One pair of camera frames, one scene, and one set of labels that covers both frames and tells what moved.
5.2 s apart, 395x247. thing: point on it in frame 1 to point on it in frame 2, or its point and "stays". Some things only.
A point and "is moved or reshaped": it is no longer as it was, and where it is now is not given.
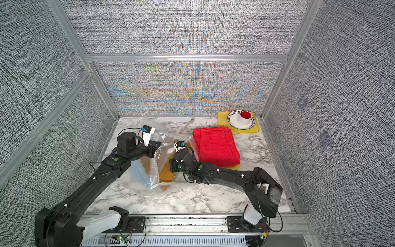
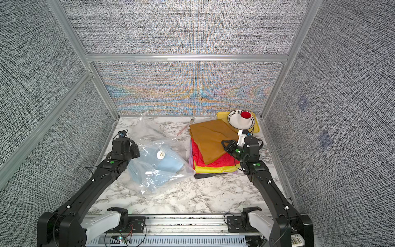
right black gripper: (173, 164) to (231, 147)
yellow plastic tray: (222, 120) stays
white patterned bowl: (234, 121) stays
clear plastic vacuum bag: (153, 176) is moved or reshaped
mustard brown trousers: (159, 166) to (209, 135)
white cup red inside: (245, 118) stays
